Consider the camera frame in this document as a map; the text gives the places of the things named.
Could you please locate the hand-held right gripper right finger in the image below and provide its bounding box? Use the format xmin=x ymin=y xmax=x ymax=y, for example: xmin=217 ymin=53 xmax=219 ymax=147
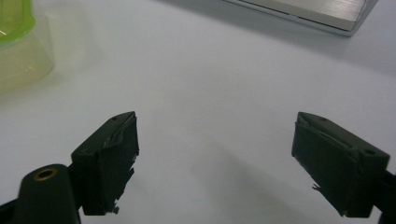
xmin=290 ymin=111 xmax=391 ymax=218

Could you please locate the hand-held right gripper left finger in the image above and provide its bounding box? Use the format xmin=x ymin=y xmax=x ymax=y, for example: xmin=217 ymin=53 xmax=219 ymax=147
xmin=70 ymin=110 xmax=140 ymax=217

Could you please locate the clear container with green lid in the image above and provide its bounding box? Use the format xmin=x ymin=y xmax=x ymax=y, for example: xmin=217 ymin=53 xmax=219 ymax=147
xmin=0 ymin=0 xmax=55 ymax=94

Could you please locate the silver metal box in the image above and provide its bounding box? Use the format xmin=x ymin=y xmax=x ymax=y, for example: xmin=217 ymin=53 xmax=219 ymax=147
xmin=222 ymin=0 xmax=380 ymax=37

